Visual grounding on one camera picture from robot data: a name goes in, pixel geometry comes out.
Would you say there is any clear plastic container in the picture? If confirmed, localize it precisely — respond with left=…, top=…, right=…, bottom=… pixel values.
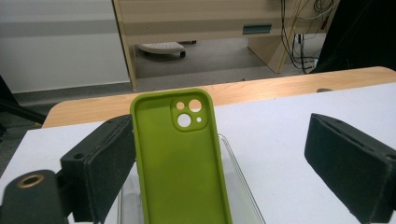
left=116, top=133, right=267, bottom=224

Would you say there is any black diagonal frame strut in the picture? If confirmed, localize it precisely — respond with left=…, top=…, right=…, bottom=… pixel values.
left=0, top=74, right=48, bottom=126

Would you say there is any white cabinet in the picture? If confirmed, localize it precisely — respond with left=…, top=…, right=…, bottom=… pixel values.
left=0, top=0, right=132, bottom=94

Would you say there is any grey robot vacuum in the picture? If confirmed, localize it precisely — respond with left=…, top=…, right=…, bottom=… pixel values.
left=136, top=41, right=188, bottom=60

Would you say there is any bundle of hanging cables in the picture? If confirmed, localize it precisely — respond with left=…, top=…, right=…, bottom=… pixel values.
left=279, top=0, right=341, bottom=76

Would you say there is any grey desk drawer handle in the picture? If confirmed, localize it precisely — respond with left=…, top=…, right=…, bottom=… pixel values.
left=242, top=23, right=273, bottom=35

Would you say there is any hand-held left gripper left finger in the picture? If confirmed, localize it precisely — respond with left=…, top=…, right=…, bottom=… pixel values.
left=60, top=114, right=137, bottom=224

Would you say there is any green phone case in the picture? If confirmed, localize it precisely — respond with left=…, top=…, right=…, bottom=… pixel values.
left=129, top=88, right=233, bottom=224

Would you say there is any wooden table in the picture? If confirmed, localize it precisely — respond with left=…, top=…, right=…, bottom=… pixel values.
left=41, top=65, right=396, bottom=129

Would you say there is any light wooden desk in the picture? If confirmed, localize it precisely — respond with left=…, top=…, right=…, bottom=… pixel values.
left=111, top=0, right=341, bottom=91

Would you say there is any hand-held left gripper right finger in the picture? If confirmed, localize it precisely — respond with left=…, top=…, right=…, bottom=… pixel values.
left=304, top=113, right=396, bottom=224

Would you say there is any black curtain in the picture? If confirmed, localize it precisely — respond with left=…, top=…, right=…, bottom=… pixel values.
left=311, top=0, right=396, bottom=75

